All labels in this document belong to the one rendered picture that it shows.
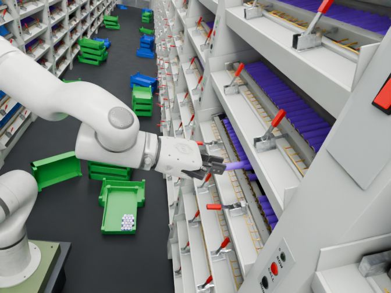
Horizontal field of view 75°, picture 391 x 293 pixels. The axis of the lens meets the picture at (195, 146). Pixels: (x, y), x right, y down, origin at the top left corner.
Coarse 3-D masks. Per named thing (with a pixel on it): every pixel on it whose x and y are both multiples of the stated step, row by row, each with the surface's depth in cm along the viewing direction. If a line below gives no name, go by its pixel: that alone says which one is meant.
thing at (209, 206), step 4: (208, 204) 61; (212, 204) 61; (216, 204) 62; (220, 204) 62; (208, 208) 60; (212, 208) 61; (216, 208) 61; (220, 208) 61; (224, 208) 61; (228, 208) 62; (232, 208) 62
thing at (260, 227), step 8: (216, 120) 94; (216, 128) 92; (224, 136) 85; (224, 144) 82; (232, 152) 78; (224, 160) 78; (232, 160) 75; (232, 176) 72; (240, 176) 70; (232, 184) 70; (240, 184) 67; (248, 192) 65; (248, 200) 63; (248, 208) 63; (256, 208) 60; (248, 216) 60; (256, 216) 59; (248, 224) 59; (256, 224) 58; (264, 224) 57; (264, 232) 55; (256, 240) 55; (264, 240) 54; (256, 248) 54
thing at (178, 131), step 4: (172, 116) 175; (176, 116) 176; (180, 116) 174; (172, 120) 177; (176, 120) 176; (180, 120) 174; (176, 124) 172; (180, 124) 159; (176, 128) 168; (180, 128) 167; (176, 132) 161; (180, 132) 162; (176, 136) 161; (180, 136) 160; (184, 136) 159
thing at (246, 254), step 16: (208, 112) 97; (224, 112) 98; (208, 128) 95; (224, 128) 93; (224, 176) 74; (224, 192) 69; (256, 192) 67; (240, 224) 60; (240, 240) 57; (240, 256) 54; (256, 256) 54
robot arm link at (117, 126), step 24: (0, 72) 49; (24, 72) 50; (48, 72) 53; (24, 96) 50; (48, 96) 49; (72, 96) 45; (96, 96) 46; (96, 120) 45; (120, 120) 45; (120, 144) 47
